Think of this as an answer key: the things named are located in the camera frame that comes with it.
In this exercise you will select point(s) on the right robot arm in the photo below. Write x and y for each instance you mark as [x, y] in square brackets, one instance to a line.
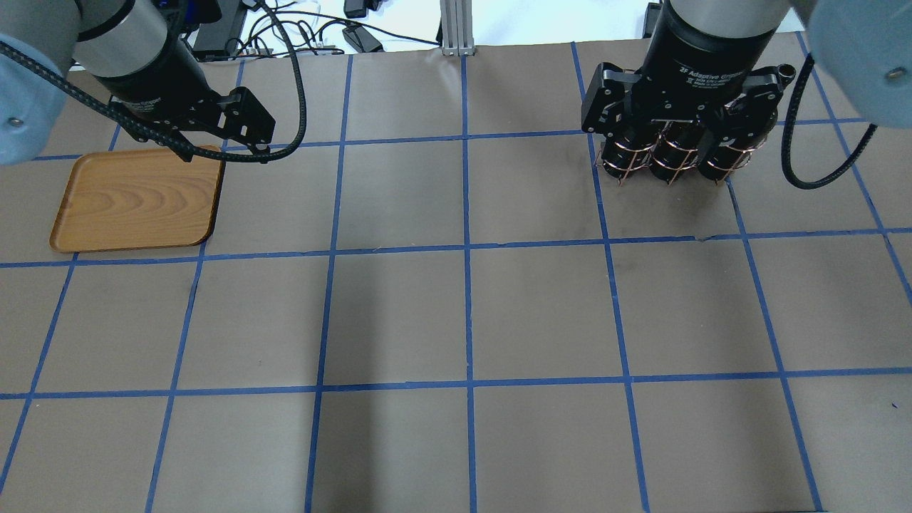
[863, 45]

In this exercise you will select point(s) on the wooden tray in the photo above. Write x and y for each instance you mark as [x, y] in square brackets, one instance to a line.
[137, 199]

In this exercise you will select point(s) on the black power adapter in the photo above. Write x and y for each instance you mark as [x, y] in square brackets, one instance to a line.
[361, 40]

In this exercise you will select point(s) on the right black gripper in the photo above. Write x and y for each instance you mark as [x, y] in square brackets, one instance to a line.
[702, 53]

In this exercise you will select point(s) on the dark wine bottle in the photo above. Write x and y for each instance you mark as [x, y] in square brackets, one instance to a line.
[676, 151]
[732, 149]
[628, 148]

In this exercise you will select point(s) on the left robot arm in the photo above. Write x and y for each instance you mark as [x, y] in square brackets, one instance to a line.
[138, 52]

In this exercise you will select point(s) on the aluminium frame post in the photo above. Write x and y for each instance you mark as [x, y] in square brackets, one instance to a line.
[456, 25]

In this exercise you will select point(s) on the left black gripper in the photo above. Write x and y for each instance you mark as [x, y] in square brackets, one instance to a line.
[154, 80]

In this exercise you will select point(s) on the copper wire bottle basket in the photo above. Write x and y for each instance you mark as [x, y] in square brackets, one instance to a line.
[672, 149]

